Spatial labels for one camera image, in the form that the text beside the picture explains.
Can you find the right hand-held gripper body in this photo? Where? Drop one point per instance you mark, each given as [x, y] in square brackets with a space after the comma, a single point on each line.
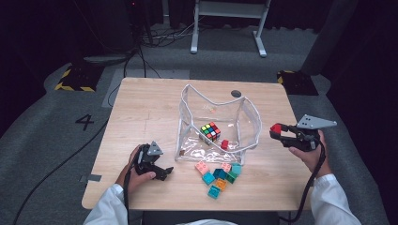
[305, 137]

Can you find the multicoloured puzzle cube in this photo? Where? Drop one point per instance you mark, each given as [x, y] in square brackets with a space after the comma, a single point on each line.
[210, 131]

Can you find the person's white shirt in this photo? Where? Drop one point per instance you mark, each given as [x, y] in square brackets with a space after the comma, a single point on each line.
[206, 222]

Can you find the person's right hand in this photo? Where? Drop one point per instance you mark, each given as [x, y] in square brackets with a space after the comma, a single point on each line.
[313, 159]

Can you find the teal green toy brick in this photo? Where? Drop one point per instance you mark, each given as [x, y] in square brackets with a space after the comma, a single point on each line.
[236, 169]

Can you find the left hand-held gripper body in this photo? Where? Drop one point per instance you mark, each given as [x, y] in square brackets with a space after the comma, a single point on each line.
[146, 159]

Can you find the dark blue toy brick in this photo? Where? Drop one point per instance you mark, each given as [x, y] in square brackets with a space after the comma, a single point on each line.
[220, 173]

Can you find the cyan toy brick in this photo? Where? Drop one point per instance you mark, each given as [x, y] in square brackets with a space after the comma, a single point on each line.
[208, 178]
[214, 192]

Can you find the gray tape strip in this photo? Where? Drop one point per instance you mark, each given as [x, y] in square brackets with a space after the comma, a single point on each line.
[90, 178]

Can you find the large pink toy brick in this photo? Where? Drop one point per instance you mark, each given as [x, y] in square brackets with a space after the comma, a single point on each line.
[202, 168]

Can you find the dark round table disc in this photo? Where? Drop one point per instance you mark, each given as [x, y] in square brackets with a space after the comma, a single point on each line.
[236, 93]

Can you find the red toy brick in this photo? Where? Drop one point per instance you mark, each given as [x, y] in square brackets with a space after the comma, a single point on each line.
[224, 144]
[276, 128]

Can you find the orange toy brick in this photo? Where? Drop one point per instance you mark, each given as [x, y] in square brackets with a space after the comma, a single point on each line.
[221, 184]

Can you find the small pink toy brick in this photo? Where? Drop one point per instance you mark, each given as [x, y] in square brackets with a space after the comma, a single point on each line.
[226, 167]

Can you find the gray flat stand base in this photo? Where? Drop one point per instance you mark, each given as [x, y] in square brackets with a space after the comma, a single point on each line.
[106, 58]

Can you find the white metal stand frame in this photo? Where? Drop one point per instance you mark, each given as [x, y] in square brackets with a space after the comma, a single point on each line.
[230, 9]

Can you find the black base yellow striped edge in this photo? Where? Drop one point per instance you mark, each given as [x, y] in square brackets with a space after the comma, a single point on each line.
[297, 82]
[79, 78]

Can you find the dark equipment rack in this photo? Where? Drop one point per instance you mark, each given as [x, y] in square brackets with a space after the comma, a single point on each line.
[137, 18]

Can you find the gray column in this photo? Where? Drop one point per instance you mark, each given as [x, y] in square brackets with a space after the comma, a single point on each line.
[328, 34]

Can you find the person's left hand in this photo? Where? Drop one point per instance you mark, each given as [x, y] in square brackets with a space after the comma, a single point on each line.
[131, 179]

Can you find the clear plastic bag white trim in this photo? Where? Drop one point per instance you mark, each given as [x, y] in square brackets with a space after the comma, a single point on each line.
[216, 154]

